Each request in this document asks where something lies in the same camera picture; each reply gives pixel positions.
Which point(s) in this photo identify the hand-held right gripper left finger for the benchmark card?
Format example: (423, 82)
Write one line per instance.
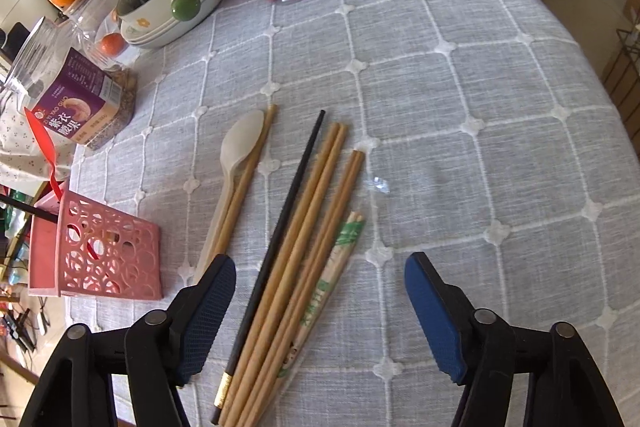
(210, 312)

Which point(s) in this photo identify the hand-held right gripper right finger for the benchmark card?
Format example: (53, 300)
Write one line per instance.
(430, 317)

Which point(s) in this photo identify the paper-wrapped disposable chopsticks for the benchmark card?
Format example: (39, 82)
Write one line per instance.
(330, 277)

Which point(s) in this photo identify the pink perforated utensil basket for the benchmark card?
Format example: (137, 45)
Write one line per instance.
(115, 257)

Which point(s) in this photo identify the black chopstick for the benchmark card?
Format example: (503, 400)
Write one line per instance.
(295, 197)
(25, 207)

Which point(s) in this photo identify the beige plastic spoon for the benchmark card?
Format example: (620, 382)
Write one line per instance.
(242, 144)

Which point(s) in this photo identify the small clear plastic scrap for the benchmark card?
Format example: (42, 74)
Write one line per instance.
(378, 185)

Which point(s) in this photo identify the grey checked tablecloth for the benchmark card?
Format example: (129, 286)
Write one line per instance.
(450, 157)

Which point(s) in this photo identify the red ribbon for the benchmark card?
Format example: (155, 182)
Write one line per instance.
(47, 152)

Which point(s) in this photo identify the white floral cloth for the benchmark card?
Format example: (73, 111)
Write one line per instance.
(25, 152)

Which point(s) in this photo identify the purple label nut jar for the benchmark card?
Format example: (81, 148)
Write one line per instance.
(80, 102)

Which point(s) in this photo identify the small orange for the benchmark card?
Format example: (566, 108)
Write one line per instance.
(111, 44)

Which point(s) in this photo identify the green round knob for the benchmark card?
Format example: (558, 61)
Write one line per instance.
(185, 6)

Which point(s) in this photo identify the clear plastic jar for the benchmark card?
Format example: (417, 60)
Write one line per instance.
(90, 22)

